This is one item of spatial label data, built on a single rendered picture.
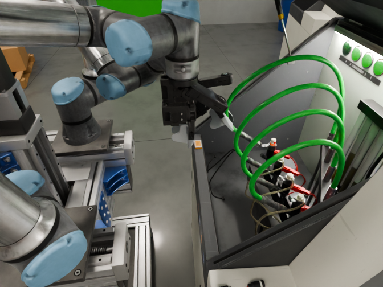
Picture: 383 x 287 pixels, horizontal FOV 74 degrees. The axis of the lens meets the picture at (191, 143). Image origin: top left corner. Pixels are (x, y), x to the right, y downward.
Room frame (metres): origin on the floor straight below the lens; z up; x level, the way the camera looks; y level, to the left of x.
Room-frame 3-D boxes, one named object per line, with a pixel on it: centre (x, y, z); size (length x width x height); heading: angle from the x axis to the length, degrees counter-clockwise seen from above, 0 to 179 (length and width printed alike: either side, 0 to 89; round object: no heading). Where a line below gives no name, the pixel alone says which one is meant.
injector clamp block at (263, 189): (0.57, -0.29, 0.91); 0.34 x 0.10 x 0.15; 3
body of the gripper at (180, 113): (0.55, 0.03, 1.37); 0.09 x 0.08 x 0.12; 93
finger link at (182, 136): (0.54, 0.02, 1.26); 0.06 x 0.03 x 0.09; 93
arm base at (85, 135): (0.86, 0.46, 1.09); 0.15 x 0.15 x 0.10
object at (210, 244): (0.68, -0.05, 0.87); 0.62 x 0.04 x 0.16; 3
